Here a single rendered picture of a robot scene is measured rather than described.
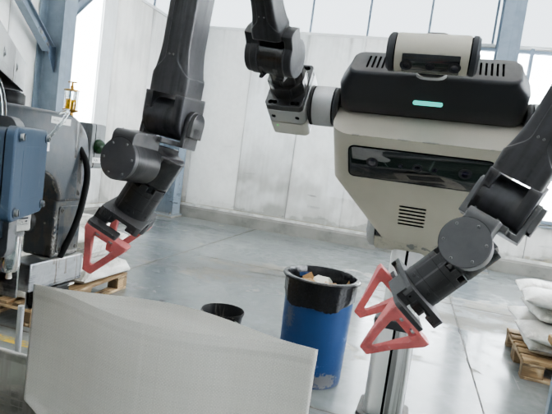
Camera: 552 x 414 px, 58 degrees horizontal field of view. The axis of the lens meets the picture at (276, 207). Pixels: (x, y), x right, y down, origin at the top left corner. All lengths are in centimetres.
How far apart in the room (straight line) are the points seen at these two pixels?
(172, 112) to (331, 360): 249
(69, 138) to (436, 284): 70
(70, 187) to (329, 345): 223
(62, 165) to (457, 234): 71
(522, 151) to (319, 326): 240
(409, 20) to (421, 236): 799
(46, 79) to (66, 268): 596
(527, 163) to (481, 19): 851
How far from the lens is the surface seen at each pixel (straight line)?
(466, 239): 58
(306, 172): 889
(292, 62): 100
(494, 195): 66
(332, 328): 298
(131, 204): 75
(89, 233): 74
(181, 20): 74
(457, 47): 96
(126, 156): 68
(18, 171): 53
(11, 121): 63
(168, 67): 74
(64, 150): 100
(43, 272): 102
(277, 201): 903
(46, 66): 698
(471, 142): 106
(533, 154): 65
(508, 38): 861
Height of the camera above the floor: 131
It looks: 5 degrees down
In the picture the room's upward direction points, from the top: 8 degrees clockwise
